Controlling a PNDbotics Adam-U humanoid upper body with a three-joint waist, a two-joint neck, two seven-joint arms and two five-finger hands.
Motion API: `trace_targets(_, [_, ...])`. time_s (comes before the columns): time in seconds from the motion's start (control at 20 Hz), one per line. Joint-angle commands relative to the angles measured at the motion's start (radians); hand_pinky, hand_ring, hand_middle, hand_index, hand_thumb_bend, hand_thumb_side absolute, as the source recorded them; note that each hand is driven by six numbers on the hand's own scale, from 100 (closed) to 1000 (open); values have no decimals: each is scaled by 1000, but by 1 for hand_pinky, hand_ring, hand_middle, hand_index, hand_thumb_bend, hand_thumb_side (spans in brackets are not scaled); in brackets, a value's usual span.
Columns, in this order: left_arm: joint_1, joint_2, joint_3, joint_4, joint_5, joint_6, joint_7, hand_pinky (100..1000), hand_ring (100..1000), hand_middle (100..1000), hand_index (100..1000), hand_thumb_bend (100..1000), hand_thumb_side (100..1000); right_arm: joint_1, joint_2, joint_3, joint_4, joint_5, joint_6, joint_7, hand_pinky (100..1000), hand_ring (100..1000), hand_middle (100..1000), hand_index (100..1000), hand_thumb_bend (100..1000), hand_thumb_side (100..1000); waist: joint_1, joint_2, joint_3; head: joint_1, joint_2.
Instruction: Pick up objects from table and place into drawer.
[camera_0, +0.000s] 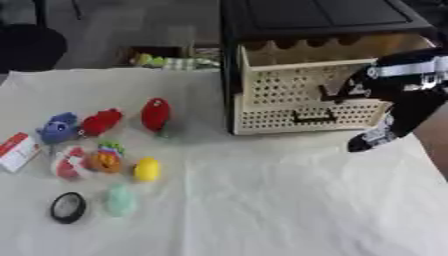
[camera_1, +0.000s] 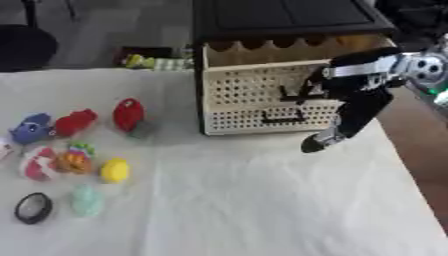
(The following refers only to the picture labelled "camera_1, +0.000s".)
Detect orange and green soft toy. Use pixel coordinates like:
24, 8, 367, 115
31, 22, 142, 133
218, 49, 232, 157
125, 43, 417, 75
54, 142, 97, 175

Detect pale perforated drawer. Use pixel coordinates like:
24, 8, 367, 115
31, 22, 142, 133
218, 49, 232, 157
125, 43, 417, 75
201, 34, 399, 136

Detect red oval soft toy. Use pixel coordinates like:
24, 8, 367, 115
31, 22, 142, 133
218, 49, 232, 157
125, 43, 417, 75
112, 97, 146, 133

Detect black chair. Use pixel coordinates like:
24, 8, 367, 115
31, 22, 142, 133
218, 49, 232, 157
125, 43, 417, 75
0, 23, 60, 73

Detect black drawer handle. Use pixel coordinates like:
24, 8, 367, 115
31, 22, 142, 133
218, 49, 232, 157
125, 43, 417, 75
259, 85, 312, 124

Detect white toy at edge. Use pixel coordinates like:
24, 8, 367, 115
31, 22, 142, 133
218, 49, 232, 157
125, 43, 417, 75
0, 138, 16, 160

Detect black ring with lens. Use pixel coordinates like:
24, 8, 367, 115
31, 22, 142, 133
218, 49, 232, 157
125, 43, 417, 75
12, 192, 55, 225

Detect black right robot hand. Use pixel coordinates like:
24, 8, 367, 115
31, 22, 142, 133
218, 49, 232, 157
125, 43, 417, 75
299, 46, 412, 154

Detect mint green soft toy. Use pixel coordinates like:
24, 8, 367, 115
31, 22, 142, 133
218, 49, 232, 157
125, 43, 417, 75
70, 184, 105, 217

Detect pink and white soft toy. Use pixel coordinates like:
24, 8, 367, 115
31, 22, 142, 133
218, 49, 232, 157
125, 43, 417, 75
19, 145, 60, 182

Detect blue fish soft toy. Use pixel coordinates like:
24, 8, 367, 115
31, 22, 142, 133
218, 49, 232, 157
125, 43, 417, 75
8, 112, 56, 145

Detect yellow round soft toy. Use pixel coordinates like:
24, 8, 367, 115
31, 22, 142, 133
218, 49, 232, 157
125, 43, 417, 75
99, 157, 132, 184

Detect red crab soft toy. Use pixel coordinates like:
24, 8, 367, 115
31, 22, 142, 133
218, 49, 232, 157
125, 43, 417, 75
54, 108, 100, 138

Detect yellow green striped bag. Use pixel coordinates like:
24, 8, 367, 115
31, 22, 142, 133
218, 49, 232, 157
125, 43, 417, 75
120, 53, 196, 72

